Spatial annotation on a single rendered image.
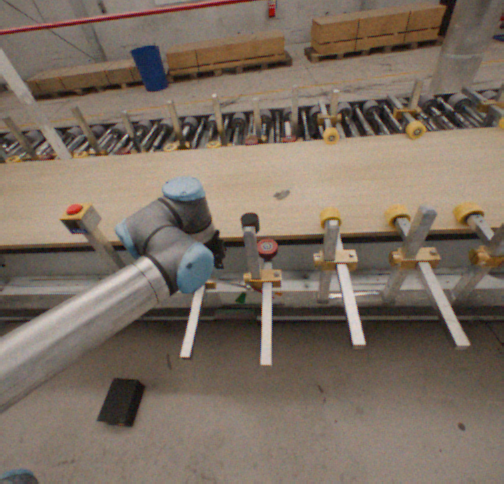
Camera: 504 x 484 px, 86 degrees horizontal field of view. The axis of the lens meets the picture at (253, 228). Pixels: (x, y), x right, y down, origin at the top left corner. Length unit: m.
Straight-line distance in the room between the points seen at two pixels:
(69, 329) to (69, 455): 1.60
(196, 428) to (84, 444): 0.59
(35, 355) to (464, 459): 1.75
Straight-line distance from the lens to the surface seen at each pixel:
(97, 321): 0.47
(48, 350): 0.47
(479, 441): 1.91
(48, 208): 1.75
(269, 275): 1.00
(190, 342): 0.95
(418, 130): 1.77
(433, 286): 0.96
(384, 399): 1.80
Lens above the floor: 1.69
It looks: 45 degrees down
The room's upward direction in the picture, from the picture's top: 9 degrees counter-clockwise
